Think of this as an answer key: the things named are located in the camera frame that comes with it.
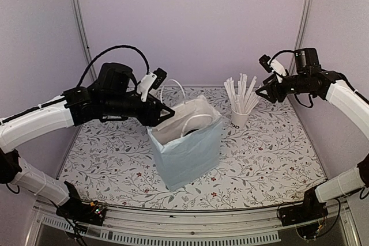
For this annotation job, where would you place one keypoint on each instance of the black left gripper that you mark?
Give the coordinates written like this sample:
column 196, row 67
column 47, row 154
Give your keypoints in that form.
column 153, row 120

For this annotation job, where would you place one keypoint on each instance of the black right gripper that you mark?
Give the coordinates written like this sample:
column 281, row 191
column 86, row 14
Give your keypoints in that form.
column 272, row 89

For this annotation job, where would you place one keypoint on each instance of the white paper bag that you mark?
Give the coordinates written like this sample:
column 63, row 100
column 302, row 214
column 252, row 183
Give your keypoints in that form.
column 181, row 159

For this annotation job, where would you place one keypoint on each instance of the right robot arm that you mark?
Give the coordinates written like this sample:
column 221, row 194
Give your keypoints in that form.
column 298, row 72

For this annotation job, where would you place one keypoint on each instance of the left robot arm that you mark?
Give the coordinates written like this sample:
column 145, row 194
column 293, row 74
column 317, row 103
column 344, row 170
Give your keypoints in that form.
column 115, row 95

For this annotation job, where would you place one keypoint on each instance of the bundle of white wrapped straws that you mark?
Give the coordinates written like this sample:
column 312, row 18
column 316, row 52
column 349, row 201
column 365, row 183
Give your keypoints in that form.
column 242, row 97

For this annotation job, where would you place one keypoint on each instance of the white cup holding straws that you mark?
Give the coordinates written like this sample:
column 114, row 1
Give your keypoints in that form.
column 238, row 120

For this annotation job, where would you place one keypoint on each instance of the floral tablecloth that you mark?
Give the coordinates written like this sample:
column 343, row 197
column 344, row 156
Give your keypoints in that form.
column 270, row 161

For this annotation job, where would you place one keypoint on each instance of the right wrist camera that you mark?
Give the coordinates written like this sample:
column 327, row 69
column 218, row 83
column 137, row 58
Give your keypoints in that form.
column 273, row 66

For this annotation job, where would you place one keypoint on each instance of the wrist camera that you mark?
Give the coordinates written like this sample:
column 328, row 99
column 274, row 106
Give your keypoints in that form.
column 273, row 66
column 152, row 80

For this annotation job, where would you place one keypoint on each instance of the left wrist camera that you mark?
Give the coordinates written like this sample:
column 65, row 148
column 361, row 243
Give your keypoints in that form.
column 152, row 80

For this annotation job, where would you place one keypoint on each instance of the right aluminium frame post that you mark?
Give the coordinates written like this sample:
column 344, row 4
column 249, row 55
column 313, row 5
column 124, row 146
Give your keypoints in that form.
column 303, row 23

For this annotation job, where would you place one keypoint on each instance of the aluminium frame post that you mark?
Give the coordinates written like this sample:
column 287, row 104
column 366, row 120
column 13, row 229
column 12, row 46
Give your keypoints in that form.
column 81, row 30
column 303, row 23

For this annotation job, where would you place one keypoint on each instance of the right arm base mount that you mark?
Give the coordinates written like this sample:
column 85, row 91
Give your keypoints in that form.
column 309, row 210

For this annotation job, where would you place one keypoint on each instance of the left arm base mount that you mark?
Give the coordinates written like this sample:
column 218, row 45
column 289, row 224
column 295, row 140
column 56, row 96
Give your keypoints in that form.
column 90, row 213

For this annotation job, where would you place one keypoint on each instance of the front aluminium rail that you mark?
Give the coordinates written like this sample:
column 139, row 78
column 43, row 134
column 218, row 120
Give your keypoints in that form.
column 135, row 226

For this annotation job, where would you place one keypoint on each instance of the left aluminium frame post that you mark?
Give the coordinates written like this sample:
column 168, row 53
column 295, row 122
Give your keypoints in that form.
column 81, row 30

